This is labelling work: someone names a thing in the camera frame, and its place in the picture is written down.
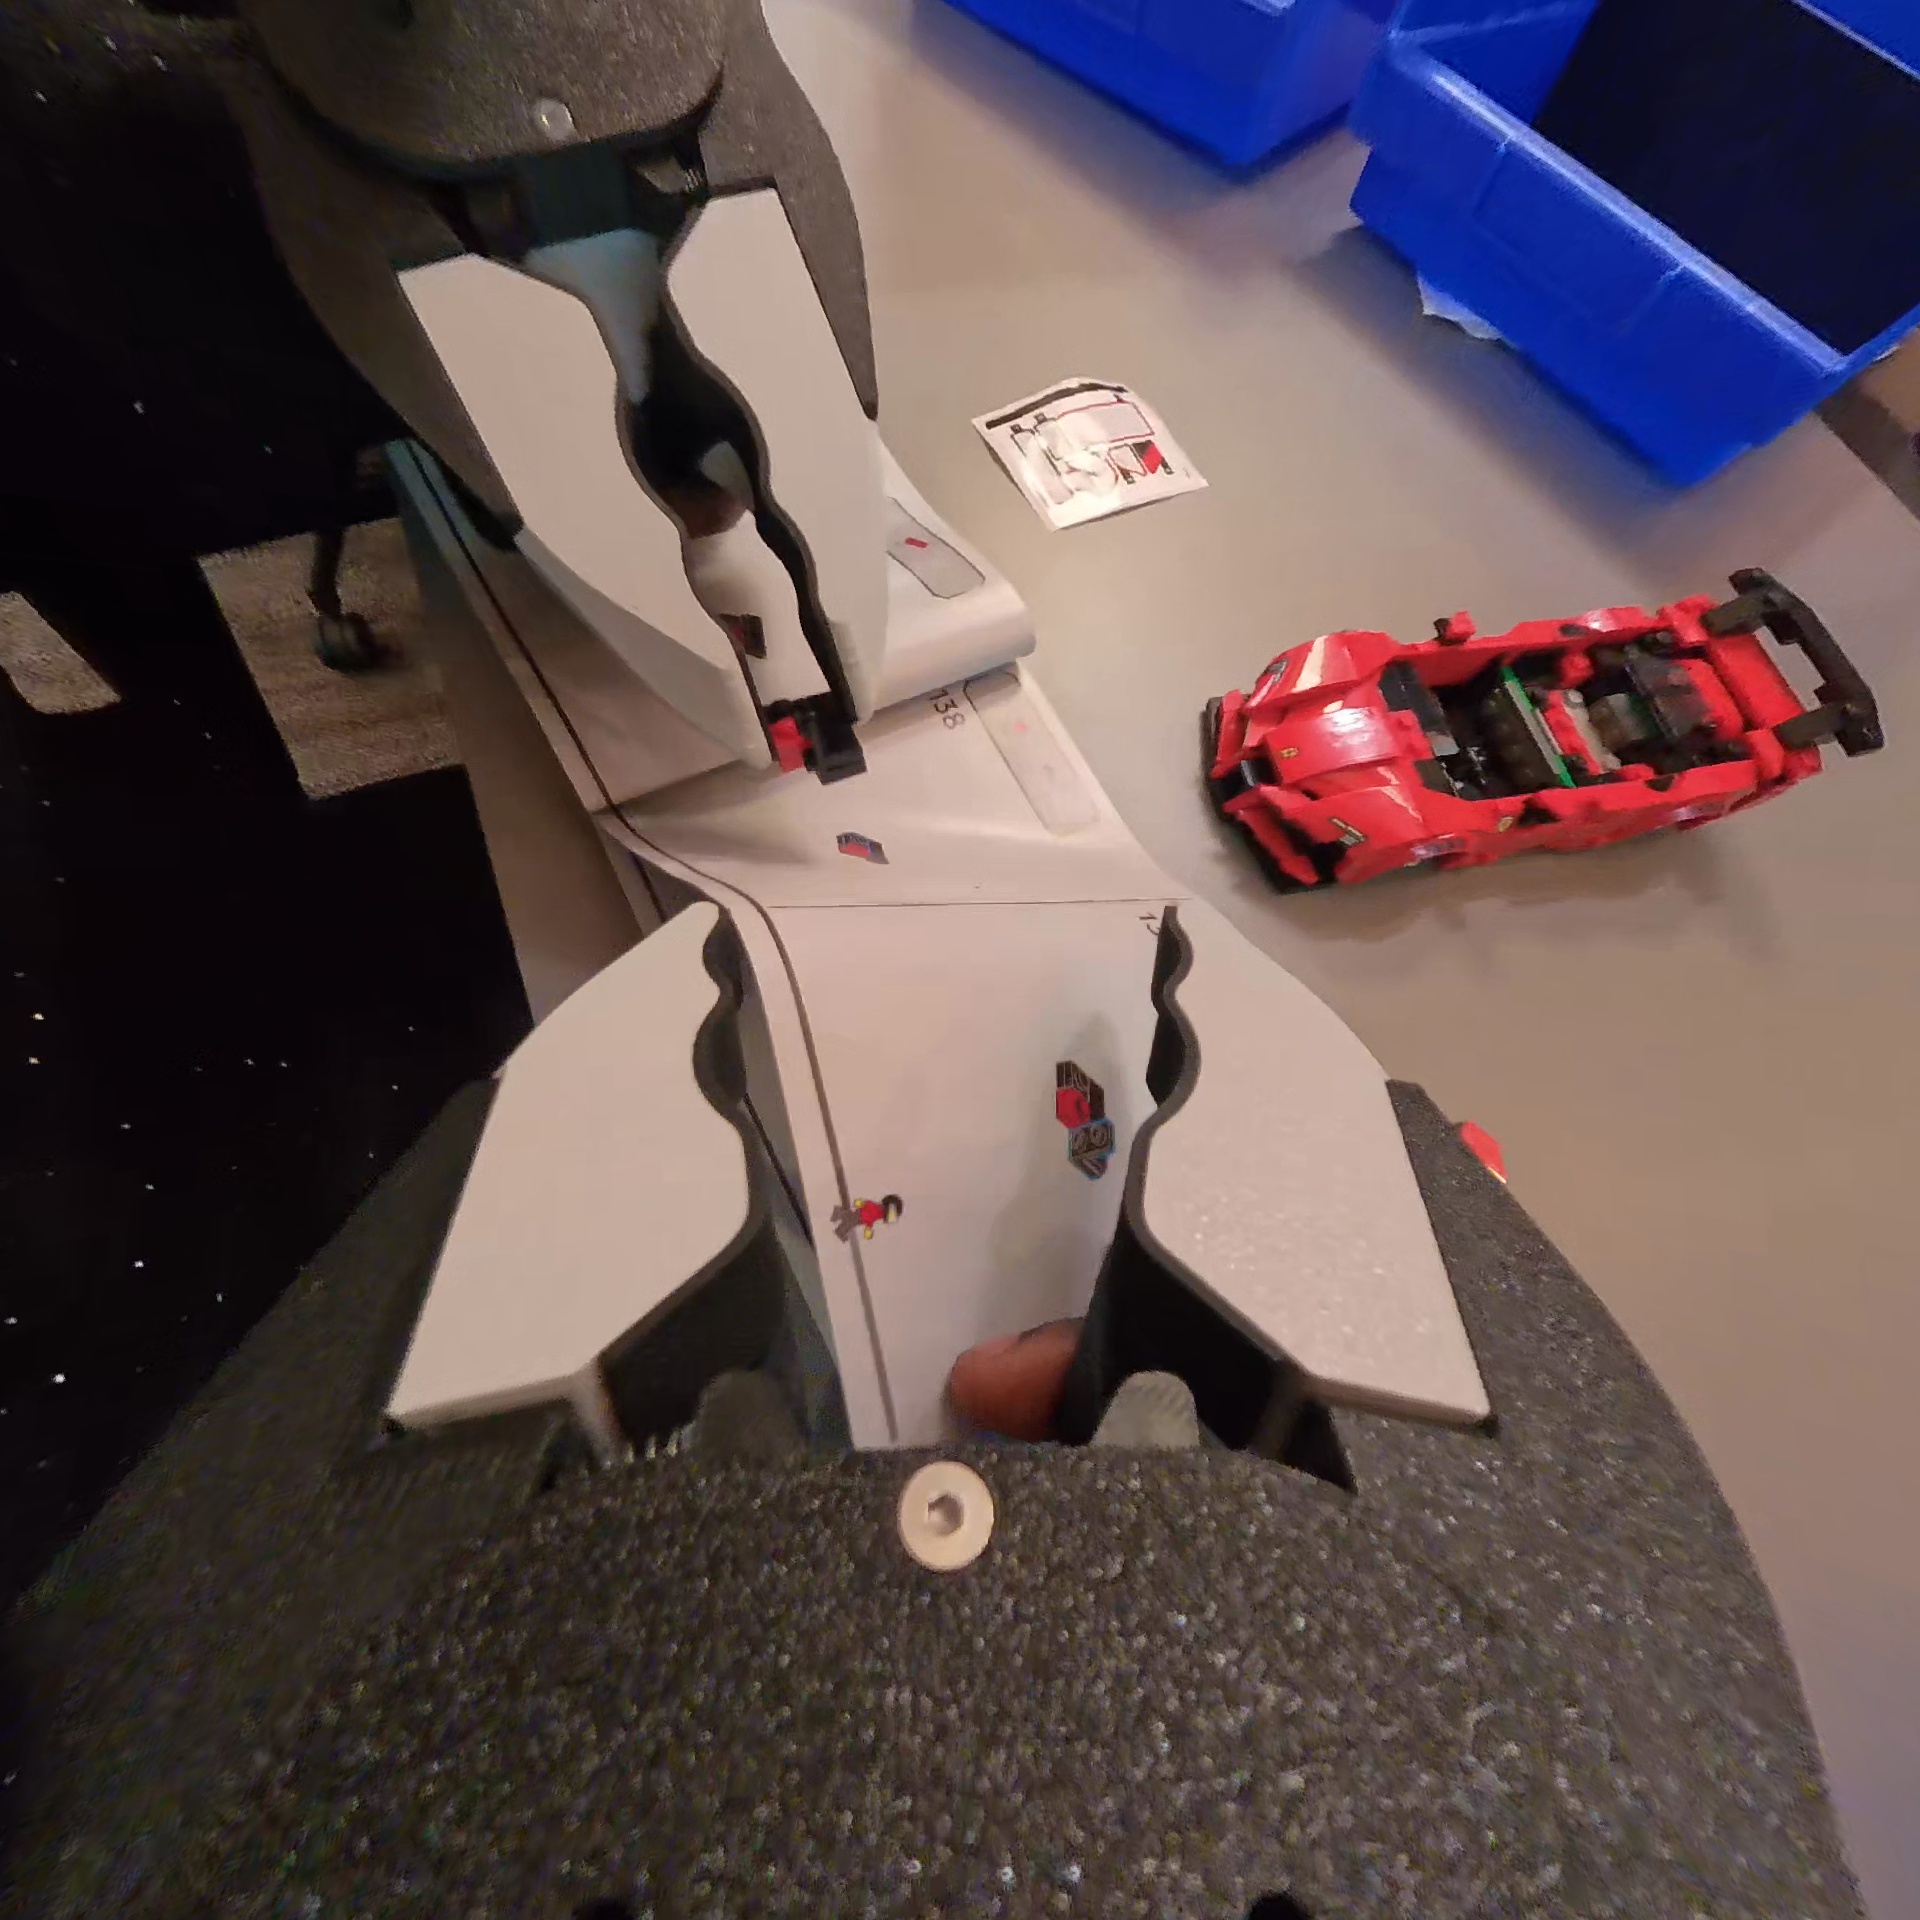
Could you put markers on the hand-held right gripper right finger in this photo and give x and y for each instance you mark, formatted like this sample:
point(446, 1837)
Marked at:
point(1305, 1200)

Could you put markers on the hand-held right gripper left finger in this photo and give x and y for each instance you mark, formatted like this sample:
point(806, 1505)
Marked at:
point(571, 1200)

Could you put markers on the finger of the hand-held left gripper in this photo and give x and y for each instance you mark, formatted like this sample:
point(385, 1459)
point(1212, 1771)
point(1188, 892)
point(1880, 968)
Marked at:
point(540, 434)
point(811, 389)

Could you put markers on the red black brick subassembly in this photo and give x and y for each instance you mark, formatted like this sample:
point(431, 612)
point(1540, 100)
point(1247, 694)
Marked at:
point(1481, 1153)

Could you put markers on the small black red brick assembly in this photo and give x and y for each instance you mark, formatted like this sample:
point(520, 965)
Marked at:
point(811, 739)

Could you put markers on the white instruction booklet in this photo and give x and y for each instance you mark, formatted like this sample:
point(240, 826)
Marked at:
point(932, 1035)

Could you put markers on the blue plastic storage bin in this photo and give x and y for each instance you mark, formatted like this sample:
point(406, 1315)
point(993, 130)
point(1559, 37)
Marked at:
point(1171, 76)
point(1576, 270)

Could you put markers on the person's right hand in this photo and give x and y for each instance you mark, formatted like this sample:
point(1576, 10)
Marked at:
point(1013, 1380)

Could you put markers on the white sticker sheet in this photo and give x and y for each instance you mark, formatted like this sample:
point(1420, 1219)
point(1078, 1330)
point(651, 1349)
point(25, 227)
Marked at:
point(1051, 482)

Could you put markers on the red brick-built toy car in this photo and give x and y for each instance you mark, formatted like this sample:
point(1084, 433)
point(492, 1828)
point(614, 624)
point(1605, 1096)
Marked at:
point(1349, 750)

